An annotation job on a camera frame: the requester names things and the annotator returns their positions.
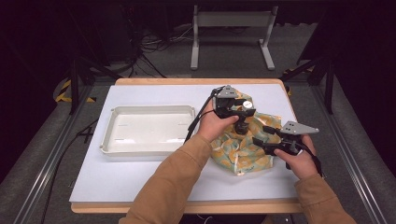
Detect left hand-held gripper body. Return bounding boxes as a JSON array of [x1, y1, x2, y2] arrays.
[[212, 85, 257, 119]]

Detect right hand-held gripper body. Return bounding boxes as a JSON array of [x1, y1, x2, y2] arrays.
[[264, 120, 320, 157]]

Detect fruit-print green cloth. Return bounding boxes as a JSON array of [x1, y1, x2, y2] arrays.
[[209, 89, 283, 176]]

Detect white plastic tray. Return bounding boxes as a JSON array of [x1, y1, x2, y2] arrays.
[[100, 105, 198, 157]]

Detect person's left hand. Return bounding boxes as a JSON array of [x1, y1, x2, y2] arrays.
[[196, 100, 241, 144]]

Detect person's right hand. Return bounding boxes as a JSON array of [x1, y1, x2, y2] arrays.
[[274, 133, 318, 181]]

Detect black tripod stand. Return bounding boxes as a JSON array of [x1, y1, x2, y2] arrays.
[[66, 46, 122, 116], [279, 55, 339, 116]]

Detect grey metal stand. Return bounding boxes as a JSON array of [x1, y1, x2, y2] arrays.
[[190, 4, 279, 71]]

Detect yellow-black hazard tape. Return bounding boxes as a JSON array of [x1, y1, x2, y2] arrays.
[[55, 78, 97, 104]]

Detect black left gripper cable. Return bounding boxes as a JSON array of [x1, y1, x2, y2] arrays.
[[184, 86, 226, 144]]

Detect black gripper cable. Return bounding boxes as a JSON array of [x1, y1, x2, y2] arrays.
[[298, 141, 325, 179], [184, 86, 226, 144]]

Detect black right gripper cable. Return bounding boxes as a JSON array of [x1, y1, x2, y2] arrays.
[[298, 141, 325, 179]]

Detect aluminium floor rail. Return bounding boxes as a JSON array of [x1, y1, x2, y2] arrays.
[[12, 85, 94, 224], [311, 85, 389, 224]]

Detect floor cables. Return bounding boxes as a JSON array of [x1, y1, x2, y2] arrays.
[[124, 24, 194, 78]]

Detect black floor cable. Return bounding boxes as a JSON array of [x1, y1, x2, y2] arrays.
[[40, 119, 99, 224]]

